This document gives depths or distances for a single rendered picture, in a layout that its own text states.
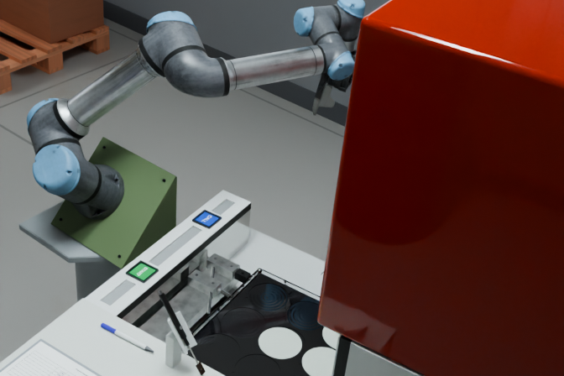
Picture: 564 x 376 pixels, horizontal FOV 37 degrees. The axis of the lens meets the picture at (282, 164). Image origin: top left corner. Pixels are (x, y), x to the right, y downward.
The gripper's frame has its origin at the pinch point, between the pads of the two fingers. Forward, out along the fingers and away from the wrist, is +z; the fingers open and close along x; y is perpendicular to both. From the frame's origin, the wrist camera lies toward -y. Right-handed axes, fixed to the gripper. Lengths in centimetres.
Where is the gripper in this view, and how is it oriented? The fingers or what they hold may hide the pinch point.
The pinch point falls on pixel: (320, 101)
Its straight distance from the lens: 247.7
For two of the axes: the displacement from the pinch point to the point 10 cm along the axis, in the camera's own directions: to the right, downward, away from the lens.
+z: -1.7, 7.6, 6.3
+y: 9.2, 3.5, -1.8
